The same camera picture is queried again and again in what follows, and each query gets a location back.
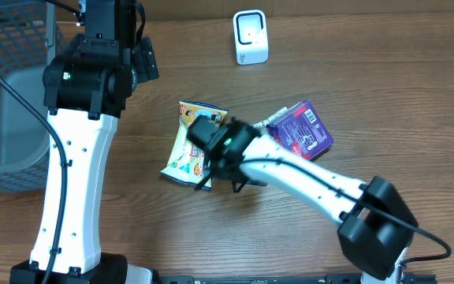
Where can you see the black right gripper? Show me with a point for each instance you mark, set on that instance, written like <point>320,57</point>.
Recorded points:
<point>212,173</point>

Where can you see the white tube gold cap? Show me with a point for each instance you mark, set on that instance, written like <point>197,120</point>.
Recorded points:
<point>263,124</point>

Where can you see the purple red snack pack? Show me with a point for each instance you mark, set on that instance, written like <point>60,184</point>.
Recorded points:
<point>300,130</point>

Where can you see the grey plastic shopping basket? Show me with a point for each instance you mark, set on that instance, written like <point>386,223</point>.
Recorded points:
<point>29,40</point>

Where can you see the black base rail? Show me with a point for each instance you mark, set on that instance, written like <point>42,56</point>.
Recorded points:
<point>290,279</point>

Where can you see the white barcode scanner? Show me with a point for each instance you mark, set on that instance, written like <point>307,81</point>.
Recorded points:
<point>250,37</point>

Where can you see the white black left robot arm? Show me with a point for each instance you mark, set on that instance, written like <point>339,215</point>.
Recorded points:
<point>86,89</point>

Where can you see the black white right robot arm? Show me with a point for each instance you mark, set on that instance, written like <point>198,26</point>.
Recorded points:
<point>376,229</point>

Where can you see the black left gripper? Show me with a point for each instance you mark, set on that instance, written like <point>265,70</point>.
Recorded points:
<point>145,59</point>

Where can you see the yellow snack bag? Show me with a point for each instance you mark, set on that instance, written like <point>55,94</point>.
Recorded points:
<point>186,161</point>

